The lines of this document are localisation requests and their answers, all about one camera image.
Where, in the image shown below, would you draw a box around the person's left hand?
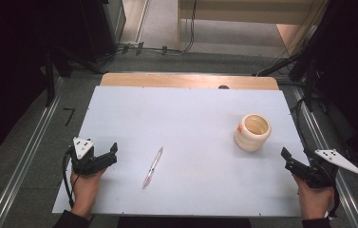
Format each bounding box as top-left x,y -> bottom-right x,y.
69,167 -> 107,220

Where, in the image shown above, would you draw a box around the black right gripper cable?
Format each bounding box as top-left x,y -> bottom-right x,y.
327,185 -> 341,220

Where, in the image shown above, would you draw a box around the beige wooden furniture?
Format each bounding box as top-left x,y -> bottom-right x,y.
177,0 -> 330,57

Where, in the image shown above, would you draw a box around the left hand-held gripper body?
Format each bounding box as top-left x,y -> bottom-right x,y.
69,136 -> 105,176

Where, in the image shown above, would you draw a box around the clear ballpoint pen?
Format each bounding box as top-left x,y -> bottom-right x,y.
141,146 -> 164,190

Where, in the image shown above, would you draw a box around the person's right hand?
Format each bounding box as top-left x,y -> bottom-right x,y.
292,173 -> 336,221

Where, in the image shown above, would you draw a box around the metal floor rail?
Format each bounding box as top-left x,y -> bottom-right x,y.
0,77 -> 66,228
292,85 -> 358,228

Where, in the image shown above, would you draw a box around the cream ribbed pen holder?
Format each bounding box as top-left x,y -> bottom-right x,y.
234,113 -> 273,153

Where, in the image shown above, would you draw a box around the black metal stand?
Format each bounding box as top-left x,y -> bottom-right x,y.
39,37 -> 104,107
252,0 -> 351,112

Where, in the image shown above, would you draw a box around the white table cover sheet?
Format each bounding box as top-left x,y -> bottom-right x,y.
51,85 -> 311,219

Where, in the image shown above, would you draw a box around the dark cabinet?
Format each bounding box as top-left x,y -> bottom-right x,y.
71,0 -> 127,63

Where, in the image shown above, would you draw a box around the black floor cables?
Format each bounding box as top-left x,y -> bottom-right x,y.
97,0 -> 199,65

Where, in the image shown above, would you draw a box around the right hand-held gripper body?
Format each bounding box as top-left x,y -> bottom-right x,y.
303,146 -> 358,189

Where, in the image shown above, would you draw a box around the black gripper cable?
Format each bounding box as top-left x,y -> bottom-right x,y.
327,185 -> 341,220
62,147 -> 76,209

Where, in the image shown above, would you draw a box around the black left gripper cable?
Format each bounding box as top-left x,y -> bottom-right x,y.
62,147 -> 76,209

